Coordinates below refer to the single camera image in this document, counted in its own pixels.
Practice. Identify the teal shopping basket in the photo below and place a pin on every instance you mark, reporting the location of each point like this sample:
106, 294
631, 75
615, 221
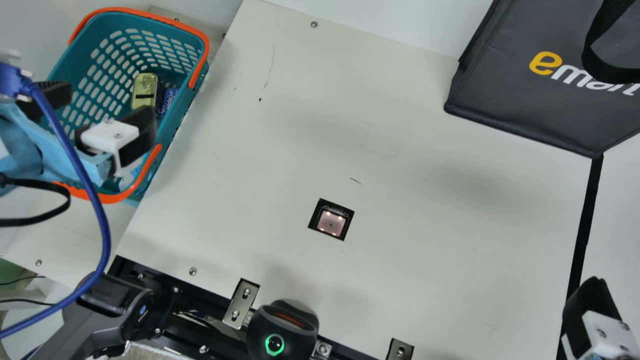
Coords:
145, 26

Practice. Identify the black strip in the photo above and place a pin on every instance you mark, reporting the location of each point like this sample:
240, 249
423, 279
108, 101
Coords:
588, 210

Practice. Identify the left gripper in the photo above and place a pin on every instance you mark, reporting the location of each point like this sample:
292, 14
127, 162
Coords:
30, 155

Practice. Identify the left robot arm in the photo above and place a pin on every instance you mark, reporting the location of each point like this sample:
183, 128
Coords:
115, 305

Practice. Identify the black device with green light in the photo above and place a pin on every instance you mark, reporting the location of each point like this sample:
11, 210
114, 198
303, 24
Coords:
282, 330

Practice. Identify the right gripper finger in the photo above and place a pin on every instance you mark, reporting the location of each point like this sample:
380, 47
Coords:
587, 315

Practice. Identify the small blue gum pack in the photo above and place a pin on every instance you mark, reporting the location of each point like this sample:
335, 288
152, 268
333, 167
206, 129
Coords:
169, 100

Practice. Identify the small square scanner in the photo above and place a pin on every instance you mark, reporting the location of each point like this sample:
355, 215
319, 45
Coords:
331, 220

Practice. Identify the gold rectangular tin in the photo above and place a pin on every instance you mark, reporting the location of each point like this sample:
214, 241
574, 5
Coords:
145, 85

